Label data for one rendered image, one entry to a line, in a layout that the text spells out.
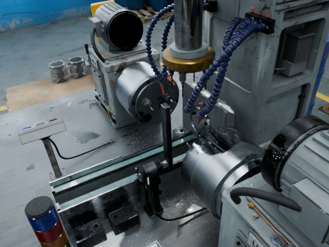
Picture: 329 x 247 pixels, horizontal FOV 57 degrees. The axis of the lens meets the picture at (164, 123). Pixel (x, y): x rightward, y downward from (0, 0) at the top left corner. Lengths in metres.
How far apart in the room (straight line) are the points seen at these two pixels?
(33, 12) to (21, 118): 4.77
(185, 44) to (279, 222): 0.59
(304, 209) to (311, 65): 0.74
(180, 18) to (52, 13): 5.72
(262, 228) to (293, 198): 0.14
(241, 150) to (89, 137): 0.91
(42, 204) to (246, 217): 0.46
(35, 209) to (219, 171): 0.47
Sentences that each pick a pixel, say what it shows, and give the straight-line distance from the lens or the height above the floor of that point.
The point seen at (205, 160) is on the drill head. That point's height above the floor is 1.13.
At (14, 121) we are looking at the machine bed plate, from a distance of 1.90.
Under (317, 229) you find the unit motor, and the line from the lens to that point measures 0.62.
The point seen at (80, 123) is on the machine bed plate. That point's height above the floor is 0.80.
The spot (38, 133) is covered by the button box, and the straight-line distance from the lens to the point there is 1.26.
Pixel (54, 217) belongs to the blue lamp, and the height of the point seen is 1.18.
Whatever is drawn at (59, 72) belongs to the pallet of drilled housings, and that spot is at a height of 0.28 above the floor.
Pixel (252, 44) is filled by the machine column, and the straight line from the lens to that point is 1.09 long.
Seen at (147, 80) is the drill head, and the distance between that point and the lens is 1.28.
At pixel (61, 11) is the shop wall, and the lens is 6.64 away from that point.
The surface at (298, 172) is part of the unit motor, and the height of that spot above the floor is 1.31.
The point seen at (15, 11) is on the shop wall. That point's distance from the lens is 6.52.
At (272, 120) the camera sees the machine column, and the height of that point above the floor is 1.04.
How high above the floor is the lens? 1.74
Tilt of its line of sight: 36 degrees down
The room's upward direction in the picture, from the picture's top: 4 degrees counter-clockwise
